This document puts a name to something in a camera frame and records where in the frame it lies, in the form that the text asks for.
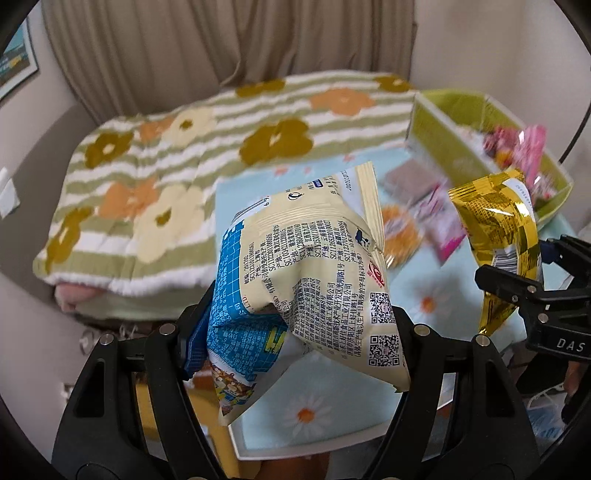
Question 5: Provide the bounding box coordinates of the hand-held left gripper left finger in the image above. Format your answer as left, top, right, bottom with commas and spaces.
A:
51, 281, 219, 480

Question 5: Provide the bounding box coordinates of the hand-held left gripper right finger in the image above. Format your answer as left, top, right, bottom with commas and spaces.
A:
369, 305, 542, 480

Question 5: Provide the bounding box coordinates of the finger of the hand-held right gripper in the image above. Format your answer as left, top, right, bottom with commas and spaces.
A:
475, 264, 562, 308
538, 234, 591, 289

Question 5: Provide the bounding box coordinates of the gold snack packet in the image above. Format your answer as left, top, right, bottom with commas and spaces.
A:
448, 167, 542, 337

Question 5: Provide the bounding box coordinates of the pink red striped snack packet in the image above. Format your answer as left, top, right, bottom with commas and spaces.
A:
508, 124, 548, 186

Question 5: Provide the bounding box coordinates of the red white crinkled snack packet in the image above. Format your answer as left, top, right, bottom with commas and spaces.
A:
482, 126, 520, 163

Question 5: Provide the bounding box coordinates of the cream and blue snack packet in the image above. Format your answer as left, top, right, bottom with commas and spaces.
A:
205, 161, 412, 428

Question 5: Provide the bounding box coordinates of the green cardboard box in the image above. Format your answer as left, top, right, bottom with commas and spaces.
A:
405, 89, 574, 230

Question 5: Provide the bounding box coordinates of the light blue daisy tablecloth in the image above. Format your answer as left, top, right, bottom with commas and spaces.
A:
182, 143, 583, 459

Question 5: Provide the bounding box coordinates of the magenta snack packet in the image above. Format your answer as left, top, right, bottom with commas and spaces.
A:
434, 231, 468, 265

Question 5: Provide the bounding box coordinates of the pink white snack packet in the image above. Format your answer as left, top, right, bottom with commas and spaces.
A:
413, 185, 470, 259

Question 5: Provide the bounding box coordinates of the yellow object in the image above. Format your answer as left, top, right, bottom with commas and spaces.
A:
205, 415, 242, 480

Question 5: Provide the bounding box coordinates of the white orange snack packet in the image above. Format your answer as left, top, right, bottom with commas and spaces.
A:
381, 205, 424, 269

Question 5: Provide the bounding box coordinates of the pink bedding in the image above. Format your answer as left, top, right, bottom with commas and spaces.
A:
55, 284, 117, 315

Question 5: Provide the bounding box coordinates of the brown snack packet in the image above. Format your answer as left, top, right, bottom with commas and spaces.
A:
383, 159, 442, 200

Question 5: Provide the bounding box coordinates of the floral striped blanket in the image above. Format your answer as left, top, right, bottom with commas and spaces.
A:
32, 71, 421, 299

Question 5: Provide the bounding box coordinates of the beige pleated curtain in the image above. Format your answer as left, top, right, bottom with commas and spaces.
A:
41, 0, 416, 125

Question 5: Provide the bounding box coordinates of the framed picture of houses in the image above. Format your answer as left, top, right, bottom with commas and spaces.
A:
0, 18, 40, 100

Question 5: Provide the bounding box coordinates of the white paper on wall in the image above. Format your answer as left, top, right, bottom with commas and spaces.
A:
0, 167, 20, 219

